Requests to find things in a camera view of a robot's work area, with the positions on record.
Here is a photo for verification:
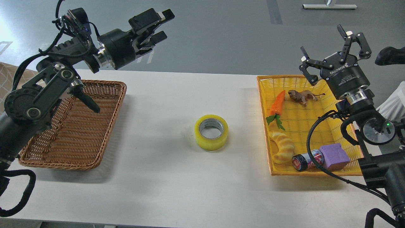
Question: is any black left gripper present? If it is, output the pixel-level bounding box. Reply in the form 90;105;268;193
97;9;175;70

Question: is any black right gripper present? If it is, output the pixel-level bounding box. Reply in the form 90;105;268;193
299;25;372;100

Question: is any yellow tape roll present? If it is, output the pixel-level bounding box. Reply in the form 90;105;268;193
194;114;229;151

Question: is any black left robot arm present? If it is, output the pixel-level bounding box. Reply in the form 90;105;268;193
1;0;175;217

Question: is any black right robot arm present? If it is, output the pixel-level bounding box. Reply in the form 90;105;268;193
299;25;405;228

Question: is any brown toy lion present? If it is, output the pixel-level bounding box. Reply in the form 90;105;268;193
288;90;325;107

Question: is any yellow plastic basket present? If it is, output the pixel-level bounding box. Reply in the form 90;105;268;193
257;75;363;176

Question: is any black shoe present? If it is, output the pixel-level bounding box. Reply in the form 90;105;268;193
375;47;405;66

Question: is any white trouser leg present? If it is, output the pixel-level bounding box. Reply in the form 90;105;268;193
377;81;405;122

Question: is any orange toy carrot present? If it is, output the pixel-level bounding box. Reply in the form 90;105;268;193
266;90;285;131

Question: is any purple foam block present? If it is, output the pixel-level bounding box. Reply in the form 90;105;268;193
319;143;350;171

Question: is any toy croissant bread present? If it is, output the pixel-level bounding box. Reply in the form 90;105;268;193
268;123;295;164

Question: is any brown wicker basket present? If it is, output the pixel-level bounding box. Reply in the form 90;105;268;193
18;80;127;170

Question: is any beige checkered cloth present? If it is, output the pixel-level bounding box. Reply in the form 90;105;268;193
0;62;18;114

